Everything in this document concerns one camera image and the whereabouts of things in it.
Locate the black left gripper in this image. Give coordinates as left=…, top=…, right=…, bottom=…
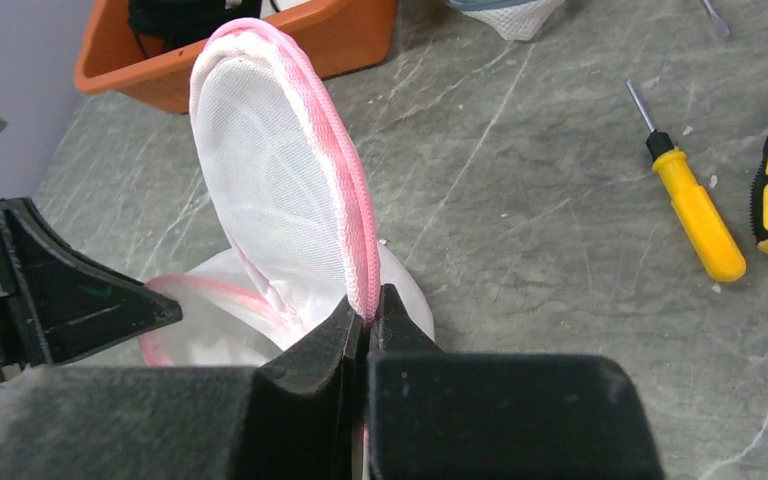
left=0, top=198, right=183, bottom=381

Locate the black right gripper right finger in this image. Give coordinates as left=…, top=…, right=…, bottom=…
left=367, top=285, right=665, bottom=479

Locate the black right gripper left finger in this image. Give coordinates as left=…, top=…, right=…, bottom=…
left=0, top=303, right=365, bottom=479

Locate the white mesh pink-zip laundry bag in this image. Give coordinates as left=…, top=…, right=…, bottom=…
left=137, top=17, right=436, bottom=370

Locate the white mesh blue-zip laundry bag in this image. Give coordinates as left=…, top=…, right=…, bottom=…
left=444, top=0, right=566, bottom=41

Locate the orange plastic tub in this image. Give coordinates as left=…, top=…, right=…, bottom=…
left=73, top=1, right=398, bottom=114

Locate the small yellow black screwdriver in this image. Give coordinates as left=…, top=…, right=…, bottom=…
left=625, top=79, right=747, bottom=283

